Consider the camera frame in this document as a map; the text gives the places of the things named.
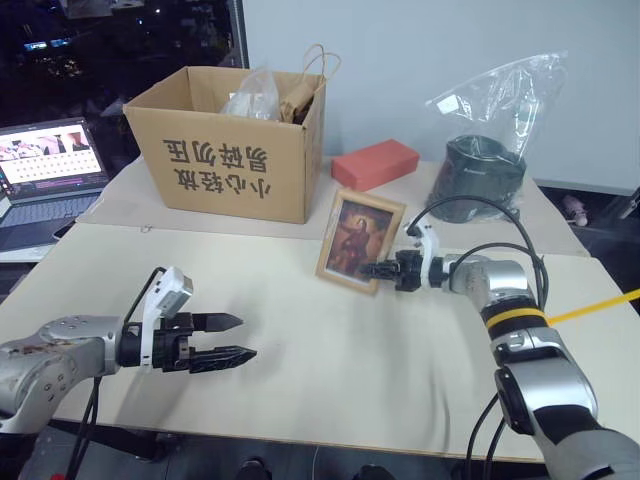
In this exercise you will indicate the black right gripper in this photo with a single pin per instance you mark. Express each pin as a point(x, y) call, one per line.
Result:
point(409, 270)

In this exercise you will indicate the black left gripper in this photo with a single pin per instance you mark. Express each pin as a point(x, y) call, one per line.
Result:
point(172, 345)

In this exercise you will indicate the wooden picture frame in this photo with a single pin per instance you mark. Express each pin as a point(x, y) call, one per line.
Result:
point(352, 240)

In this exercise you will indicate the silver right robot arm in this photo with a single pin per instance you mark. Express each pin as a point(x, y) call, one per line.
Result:
point(545, 370)

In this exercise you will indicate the red rectangular box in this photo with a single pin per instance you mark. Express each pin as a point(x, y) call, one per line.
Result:
point(372, 165)

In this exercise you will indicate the black round appliance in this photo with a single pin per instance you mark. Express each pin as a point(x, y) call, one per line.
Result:
point(475, 180)

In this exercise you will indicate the dark rounded shape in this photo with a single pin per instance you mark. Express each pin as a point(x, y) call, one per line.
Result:
point(254, 471)

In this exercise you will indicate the printed cardboard box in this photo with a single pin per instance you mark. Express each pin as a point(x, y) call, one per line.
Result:
point(225, 170)

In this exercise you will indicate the brown paper bag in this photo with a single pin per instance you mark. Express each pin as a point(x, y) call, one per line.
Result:
point(300, 100)

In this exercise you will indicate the dark pot in plastic bag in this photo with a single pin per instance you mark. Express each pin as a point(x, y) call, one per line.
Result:
point(505, 95)

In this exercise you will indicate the crumpled clear plastic bag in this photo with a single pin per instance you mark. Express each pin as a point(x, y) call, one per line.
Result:
point(252, 97)

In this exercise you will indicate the open laptop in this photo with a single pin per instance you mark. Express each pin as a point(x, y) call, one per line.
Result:
point(45, 170)

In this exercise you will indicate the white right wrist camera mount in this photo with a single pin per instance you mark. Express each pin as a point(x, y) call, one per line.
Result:
point(430, 250)

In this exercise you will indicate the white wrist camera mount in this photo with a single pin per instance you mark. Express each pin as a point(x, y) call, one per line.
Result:
point(430, 250)
point(162, 295)

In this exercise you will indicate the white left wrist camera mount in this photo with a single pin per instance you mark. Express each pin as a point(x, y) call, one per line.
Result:
point(162, 295)

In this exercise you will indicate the black table frame bar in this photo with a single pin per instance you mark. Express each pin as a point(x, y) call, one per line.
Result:
point(110, 440)

